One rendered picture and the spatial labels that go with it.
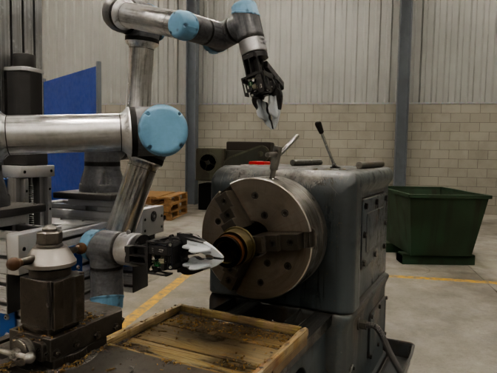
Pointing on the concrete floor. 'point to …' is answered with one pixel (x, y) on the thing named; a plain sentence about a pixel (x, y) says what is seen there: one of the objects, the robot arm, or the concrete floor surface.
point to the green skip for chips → (433, 224)
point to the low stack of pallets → (171, 205)
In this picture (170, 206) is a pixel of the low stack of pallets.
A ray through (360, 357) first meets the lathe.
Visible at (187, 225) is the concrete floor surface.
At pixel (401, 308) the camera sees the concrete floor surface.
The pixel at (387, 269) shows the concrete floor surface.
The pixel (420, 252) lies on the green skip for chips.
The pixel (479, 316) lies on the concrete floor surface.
